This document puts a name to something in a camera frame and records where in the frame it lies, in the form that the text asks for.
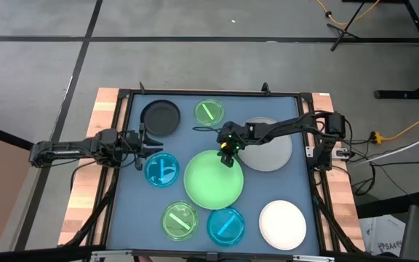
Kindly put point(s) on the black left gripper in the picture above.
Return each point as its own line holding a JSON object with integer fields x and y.
{"x": 133, "y": 145}

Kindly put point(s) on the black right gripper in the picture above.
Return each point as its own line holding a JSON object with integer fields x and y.
{"x": 231, "y": 136}

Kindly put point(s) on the large opaque green plate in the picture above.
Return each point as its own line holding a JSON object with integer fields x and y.
{"x": 213, "y": 182}

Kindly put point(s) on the black plastic plate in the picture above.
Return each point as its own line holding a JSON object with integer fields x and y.
{"x": 160, "y": 118}

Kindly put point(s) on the clear blue plastic plate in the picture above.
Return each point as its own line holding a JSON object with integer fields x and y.
{"x": 169, "y": 174}
{"x": 235, "y": 236}

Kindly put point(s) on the clear green plastic plate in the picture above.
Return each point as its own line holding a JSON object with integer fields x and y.
{"x": 173, "y": 229}

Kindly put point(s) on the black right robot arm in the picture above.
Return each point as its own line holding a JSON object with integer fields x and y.
{"x": 289, "y": 125}

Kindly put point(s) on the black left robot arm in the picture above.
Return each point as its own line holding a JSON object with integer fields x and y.
{"x": 60, "y": 151}

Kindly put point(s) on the small clear green plate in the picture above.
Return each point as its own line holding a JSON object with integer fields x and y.
{"x": 216, "y": 116}

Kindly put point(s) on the large grey plastic plate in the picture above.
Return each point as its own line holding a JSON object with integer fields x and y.
{"x": 271, "y": 156}

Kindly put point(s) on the blue-grey table mat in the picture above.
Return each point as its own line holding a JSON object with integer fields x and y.
{"x": 140, "y": 218}

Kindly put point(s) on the white plastic plate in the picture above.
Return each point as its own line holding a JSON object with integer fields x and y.
{"x": 282, "y": 225}

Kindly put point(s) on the silver aluminium bar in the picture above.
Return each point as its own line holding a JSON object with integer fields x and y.
{"x": 122, "y": 253}

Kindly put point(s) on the white power adapter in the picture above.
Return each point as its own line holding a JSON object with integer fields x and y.
{"x": 340, "y": 153}

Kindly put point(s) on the black desk foot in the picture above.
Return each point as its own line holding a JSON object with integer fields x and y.
{"x": 387, "y": 207}

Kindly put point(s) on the black tripod stand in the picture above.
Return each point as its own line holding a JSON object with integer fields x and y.
{"x": 343, "y": 32}

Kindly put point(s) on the white cardboard box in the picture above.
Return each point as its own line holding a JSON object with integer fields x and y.
{"x": 384, "y": 233}

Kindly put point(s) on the black desk frame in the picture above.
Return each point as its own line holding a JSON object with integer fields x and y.
{"x": 406, "y": 94}

